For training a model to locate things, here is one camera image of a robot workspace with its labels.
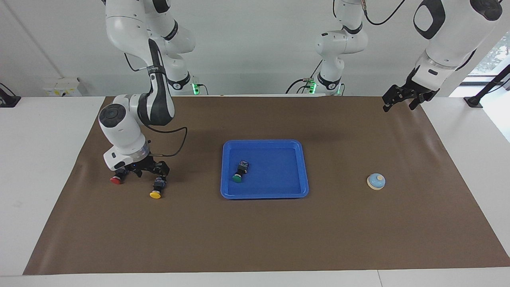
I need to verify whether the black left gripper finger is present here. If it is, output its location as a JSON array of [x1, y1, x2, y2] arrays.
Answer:
[[382, 85, 408, 112], [409, 94, 430, 111]]

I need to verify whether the yellow push button switch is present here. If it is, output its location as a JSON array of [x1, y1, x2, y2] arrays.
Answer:
[[149, 177, 167, 199]]

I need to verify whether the green push button switch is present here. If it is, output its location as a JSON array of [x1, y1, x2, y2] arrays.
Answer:
[[232, 160, 250, 183]]

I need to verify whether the light blue desk bell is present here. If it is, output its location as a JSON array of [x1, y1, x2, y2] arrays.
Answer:
[[367, 173, 386, 191]]

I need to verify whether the blue plastic tray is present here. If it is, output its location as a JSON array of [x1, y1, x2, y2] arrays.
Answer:
[[220, 140, 310, 199]]

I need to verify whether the black angled stand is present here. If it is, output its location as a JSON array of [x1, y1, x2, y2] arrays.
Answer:
[[464, 64, 510, 108]]

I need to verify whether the window with greenery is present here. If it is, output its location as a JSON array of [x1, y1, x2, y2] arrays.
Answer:
[[468, 34, 510, 76]]

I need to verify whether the brown table mat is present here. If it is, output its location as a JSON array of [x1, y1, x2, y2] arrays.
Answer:
[[23, 96, 510, 275]]

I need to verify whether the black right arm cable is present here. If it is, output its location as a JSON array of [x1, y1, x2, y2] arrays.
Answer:
[[124, 52, 188, 157]]

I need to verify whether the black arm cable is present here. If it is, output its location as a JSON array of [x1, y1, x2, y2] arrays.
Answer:
[[365, 0, 405, 26], [124, 52, 188, 157]]

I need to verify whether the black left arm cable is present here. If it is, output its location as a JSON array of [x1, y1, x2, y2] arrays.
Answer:
[[365, 0, 405, 26]]

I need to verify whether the black left base cable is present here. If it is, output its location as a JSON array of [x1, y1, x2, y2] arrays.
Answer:
[[285, 60, 324, 94]]

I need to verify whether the white wall socket box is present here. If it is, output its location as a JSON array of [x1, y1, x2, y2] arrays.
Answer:
[[43, 77, 82, 97]]

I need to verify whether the black table clamp mount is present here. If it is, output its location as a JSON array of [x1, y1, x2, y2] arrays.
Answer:
[[0, 83, 22, 108]]

